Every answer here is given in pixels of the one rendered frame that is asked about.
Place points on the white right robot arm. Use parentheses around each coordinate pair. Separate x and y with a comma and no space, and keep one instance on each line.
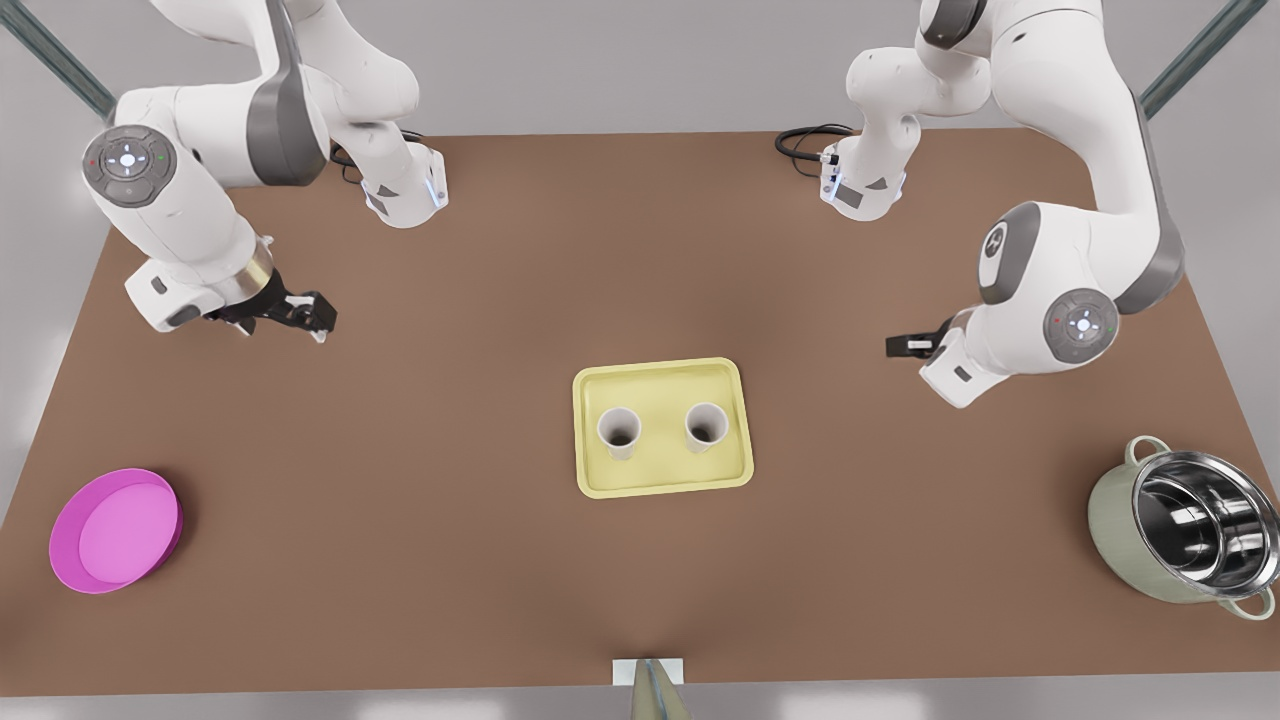
(200,150)

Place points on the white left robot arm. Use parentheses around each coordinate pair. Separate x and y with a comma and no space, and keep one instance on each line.
(1075,90)

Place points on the white IKEA cup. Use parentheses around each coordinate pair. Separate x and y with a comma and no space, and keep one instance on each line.
(620,428)
(706,424)

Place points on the yellow rectangular tray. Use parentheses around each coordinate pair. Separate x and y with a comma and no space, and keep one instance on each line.
(662,470)

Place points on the pale green steel pot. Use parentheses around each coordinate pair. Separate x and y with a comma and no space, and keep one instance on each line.
(1115,520)

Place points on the pink round bowl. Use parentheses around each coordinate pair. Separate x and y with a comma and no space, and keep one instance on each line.
(115,530)

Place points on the silver frame post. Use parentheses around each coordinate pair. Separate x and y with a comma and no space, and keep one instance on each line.
(655,695)
(60,60)
(1195,55)

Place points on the white post foot plate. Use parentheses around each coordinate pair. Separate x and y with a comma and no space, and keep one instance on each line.
(622,670)

